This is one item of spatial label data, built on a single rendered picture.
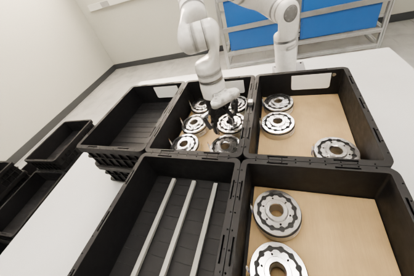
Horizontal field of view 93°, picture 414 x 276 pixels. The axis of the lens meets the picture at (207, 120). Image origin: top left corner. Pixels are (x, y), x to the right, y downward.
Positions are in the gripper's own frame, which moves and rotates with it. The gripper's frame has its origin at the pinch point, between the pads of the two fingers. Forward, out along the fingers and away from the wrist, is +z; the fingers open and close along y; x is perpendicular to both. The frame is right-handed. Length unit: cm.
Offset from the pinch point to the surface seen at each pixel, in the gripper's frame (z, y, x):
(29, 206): 47, 116, -79
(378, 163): -6.5, -13.5, 38.3
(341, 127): 3.6, -27.4, 23.3
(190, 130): 0.3, 10.0, -7.6
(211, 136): 3.3, 5.0, -2.4
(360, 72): 17, -78, 1
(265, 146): 3.4, -5.6, 13.9
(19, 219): 47, 121, -73
